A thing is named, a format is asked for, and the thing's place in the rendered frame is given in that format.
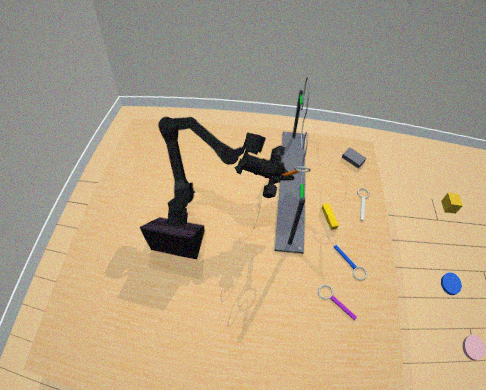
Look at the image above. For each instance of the yellow rectangular block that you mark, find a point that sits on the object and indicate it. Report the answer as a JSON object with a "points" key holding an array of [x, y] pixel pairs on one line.
{"points": [[328, 213]]}

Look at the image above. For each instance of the grey wire loop with straight handle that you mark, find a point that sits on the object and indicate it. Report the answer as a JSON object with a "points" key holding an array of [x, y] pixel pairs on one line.
{"points": [[362, 211]]}

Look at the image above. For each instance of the purple handle with grey ring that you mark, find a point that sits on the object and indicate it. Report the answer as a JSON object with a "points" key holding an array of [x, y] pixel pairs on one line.
{"points": [[337, 302]]}

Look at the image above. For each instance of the blue handle with grey loop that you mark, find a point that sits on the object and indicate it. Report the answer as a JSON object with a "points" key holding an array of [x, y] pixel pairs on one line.
{"points": [[346, 258]]}

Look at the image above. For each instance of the orange handle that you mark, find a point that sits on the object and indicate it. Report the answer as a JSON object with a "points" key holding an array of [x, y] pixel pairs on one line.
{"points": [[296, 171]]}

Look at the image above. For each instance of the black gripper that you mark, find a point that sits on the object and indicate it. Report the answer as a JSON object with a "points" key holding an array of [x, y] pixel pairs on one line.
{"points": [[270, 190]]}

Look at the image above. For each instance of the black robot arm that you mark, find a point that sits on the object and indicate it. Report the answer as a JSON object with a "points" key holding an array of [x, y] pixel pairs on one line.
{"points": [[183, 190]]}

